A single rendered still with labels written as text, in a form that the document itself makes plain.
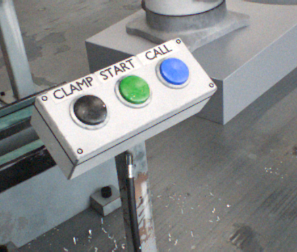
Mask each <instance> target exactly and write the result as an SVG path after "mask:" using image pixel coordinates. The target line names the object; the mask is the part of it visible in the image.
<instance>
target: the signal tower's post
mask: <svg viewBox="0 0 297 252"><path fill-rule="evenodd" d="M0 46H1V50H2V53H3V59H4V62H5V65H6V69H7V73H8V75H9V80H10V84H11V87H12V90H10V91H6V92H3V91H2V92H0V100H2V101H3V102H4V103H5V104H10V103H11V102H14V101H17V100H19V99H21V98H24V97H27V96H29V95H32V94H34V93H36V92H39V91H41V90H43V89H42V88H41V87H39V86H38V85H36V84H35V83H33V80H32V75H31V73H30V68H29V65H28V59H27V56H26V51H25V48H24V44H23V41H22V34H21V31H20V26H19V23H18V19H17V16H16V12H15V9H14V3H13V0H0Z"/></svg>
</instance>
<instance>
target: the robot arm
mask: <svg viewBox="0 0 297 252"><path fill-rule="evenodd" d="M241 1H246V2H253V3H260V4H271V5H297V0H241ZM141 6H142V9H143V10H144V11H145V12H146V16H144V17H142V18H140V19H138V20H134V21H131V22H129V23H128V24H126V31H127V33H128V34H133V35H138V36H140V37H142V38H145V39H147V40H149V41H153V42H154V43H156V44H158V45H161V44H163V43H165V42H167V41H171V40H172V39H175V38H176V37H179V38H180V39H181V40H182V42H183V43H184V45H185V46H186V48H188V50H189V51H190V52H191V53H192V52H193V51H195V49H197V48H199V47H201V46H203V45H205V44H206V43H209V42H211V41H213V40H215V39H217V38H219V37H221V36H223V35H226V34H227V33H229V32H231V31H234V30H237V29H239V28H242V27H245V26H249V25H250V17H249V15H247V14H243V13H239V12H235V11H234V12H233V11H231V10H229V9H226V0H142V1H141Z"/></svg>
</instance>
